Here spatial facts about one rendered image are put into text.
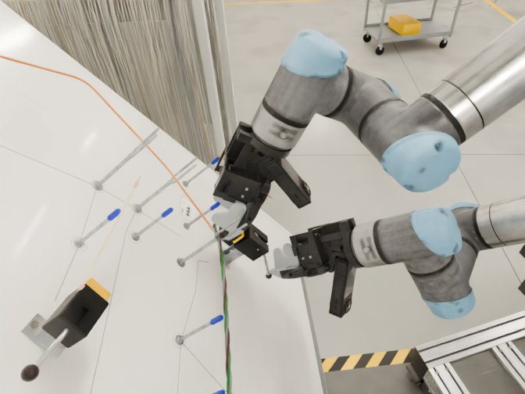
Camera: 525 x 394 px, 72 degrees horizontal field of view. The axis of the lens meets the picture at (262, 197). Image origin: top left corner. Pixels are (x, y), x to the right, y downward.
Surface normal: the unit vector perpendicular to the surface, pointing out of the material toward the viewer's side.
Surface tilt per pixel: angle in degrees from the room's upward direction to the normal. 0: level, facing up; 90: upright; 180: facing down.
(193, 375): 53
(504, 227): 73
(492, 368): 0
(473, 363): 0
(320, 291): 0
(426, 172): 90
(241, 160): 87
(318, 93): 93
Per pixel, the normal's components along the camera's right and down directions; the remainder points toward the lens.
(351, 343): -0.06, -0.73
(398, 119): -0.56, -0.61
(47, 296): 0.76, -0.52
